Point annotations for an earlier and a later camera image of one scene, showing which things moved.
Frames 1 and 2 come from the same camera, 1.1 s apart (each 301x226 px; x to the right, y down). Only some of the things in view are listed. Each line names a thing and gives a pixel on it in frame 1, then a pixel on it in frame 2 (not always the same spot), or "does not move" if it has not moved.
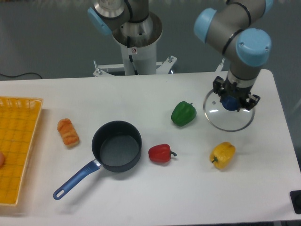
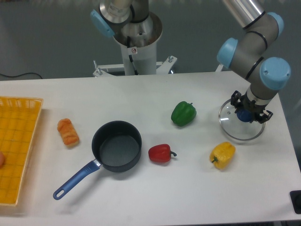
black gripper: x=241 y=94 → x=247 y=104
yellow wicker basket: x=19 y=117 does not move
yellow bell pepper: x=222 y=154 does not move
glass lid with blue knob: x=224 y=115 → x=237 y=125
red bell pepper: x=161 y=153 does not move
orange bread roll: x=69 y=134 does not move
